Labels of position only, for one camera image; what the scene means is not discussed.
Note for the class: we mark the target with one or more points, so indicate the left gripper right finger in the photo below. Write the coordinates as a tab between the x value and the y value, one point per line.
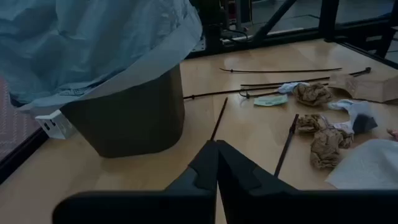
280	205

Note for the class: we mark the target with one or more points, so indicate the dark grey trash bin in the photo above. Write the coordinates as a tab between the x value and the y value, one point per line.
130	118

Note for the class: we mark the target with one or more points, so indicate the white wrapper with dark patch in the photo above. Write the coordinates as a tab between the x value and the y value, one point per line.
354	112

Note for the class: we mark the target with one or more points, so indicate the looped black zip tie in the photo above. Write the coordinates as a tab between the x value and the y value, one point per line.
258	94

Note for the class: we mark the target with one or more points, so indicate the brown cardboard piece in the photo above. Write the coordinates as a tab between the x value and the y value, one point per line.
367	88

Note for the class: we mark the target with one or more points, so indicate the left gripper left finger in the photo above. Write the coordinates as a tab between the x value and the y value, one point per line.
186	202

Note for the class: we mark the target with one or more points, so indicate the pink chevron blanket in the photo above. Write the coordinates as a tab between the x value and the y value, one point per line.
12	124

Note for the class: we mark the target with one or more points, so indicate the pale green packet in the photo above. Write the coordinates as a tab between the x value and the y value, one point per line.
270	100

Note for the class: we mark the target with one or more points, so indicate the grey plastic trash bag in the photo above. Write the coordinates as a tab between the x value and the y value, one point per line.
77	40

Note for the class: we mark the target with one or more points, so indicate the large brown paper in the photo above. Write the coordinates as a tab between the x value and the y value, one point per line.
326	149

